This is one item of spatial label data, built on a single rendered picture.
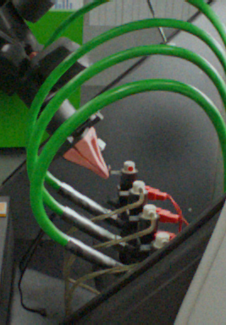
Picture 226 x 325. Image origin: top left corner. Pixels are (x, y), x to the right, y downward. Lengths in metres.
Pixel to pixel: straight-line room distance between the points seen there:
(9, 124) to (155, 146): 3.11
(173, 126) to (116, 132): 0.13
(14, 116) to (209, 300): 3.78
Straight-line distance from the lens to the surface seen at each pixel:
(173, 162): 1.13
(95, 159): 0.75
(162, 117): 1.09
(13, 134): 4.18
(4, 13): 0.93
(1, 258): 0.87
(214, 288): 0.41
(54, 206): 0.60
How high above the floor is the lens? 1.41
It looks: 21 degrees down
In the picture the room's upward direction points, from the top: 2 degrees clockwise
